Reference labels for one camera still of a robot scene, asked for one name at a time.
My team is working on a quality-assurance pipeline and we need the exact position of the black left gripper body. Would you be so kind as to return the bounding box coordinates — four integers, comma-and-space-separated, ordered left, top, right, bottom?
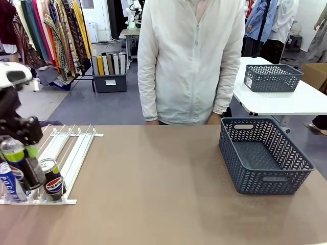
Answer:
0, 116, 43, 147

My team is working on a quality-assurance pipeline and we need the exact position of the blue Pocari Sweat can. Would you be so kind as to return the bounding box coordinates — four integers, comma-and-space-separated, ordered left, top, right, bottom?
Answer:
0, 162, 28, 203

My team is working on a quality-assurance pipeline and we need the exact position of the grey plastic woven basket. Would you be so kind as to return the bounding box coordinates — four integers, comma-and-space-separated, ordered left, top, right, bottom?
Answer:
218, 117, 316, 195
243, 64, 305, 93

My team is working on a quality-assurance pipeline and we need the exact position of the person right forearm white sleeve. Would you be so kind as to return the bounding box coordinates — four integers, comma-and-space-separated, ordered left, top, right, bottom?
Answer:
137, 73, 159, 123

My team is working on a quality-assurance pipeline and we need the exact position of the person left forearm white sleeve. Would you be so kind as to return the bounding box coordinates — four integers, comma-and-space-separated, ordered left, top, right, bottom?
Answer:
212, 73, 240, 116

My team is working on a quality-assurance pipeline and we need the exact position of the person left hand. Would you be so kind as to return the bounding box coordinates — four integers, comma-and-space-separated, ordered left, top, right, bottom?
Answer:
207, 112, 222, 125

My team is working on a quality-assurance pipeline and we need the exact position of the dark purple cloth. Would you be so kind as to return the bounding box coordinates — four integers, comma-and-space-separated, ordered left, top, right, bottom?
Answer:
38, 120, 64, 127

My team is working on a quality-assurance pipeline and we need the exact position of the grey cloth pile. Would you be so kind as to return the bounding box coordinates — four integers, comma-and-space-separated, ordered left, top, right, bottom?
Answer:
36, 66, 62, 87

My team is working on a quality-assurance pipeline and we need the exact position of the orange hanging garment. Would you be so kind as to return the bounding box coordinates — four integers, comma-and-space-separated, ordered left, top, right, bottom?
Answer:
46, 24, 62, 75

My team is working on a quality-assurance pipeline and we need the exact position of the brown patterned hanging garment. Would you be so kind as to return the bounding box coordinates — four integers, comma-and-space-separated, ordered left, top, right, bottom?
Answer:
43, 0, 89, 77

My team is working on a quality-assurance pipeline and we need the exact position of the grey plastic storage bin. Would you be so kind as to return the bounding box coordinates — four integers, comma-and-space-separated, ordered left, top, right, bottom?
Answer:
92, 73, 128, 93

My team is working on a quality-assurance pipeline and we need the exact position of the teal hanging garment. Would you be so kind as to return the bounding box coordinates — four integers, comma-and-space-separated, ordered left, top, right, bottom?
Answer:
25, 0, 50, 62

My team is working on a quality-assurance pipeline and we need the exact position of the white fabric roll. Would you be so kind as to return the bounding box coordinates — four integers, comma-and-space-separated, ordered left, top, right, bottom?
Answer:
102, 55, 110, 76
118, 53, 127, 75

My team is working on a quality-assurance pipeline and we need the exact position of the brown fabric roll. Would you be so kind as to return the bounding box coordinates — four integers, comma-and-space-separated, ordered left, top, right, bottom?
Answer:
106, 55, 114, 76

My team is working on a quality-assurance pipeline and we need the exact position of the dark red hanging garment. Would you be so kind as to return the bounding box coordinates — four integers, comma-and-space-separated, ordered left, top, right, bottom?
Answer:
0, 0, 17, 46

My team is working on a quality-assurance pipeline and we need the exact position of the light grey fabric roll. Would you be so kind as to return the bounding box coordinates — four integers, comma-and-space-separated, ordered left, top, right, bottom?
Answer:
112, 54, 120, 76

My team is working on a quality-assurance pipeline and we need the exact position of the yellow hanging garment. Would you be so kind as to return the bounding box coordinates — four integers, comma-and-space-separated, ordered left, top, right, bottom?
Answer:
71, 1, 92, 60

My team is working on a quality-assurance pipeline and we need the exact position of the white air purifier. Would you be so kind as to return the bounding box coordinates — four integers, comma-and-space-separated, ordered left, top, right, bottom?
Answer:
85, 21, 100, 43

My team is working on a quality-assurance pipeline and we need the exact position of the grey background workbench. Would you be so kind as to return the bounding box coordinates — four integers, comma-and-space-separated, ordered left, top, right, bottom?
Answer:
119, 28, 141, 62

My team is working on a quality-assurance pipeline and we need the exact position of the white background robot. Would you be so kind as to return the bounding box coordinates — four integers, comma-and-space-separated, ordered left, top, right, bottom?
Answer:
124, 0, 142, 29

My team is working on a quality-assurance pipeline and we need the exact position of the person torso white jacket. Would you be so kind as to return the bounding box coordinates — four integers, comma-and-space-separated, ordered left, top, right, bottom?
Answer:
137, 0, 246, 126

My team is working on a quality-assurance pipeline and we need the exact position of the white side table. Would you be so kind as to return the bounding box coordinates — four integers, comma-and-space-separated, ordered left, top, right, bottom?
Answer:
232, 56, 327, 134

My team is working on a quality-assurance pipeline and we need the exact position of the blue hanging shirt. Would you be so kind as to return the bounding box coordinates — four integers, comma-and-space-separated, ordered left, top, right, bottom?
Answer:
244, 0, 279, 42

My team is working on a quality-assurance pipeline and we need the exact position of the black pole stand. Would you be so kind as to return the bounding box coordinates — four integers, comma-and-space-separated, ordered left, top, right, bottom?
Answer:
251, 0, 272, 59

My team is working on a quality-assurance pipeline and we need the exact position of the white hanging shirt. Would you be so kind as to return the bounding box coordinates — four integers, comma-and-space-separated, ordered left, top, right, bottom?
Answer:
268, 0, 300, 44

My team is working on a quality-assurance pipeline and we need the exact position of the black plastic stool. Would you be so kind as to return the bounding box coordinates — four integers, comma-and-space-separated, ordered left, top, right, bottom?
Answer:
289, 34, 304, 54

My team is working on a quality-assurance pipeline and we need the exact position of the bystander foot with shoe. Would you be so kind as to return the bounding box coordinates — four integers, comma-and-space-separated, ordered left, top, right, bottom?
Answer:
309, 114, 327, 136

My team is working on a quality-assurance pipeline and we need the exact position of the brown cardboard box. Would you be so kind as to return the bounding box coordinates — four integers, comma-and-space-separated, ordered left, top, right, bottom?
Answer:
302, 63, 327, 93

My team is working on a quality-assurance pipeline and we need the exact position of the white wire can dispenser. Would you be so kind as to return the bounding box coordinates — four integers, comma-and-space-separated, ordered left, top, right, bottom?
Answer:
0, 124, 104, 206

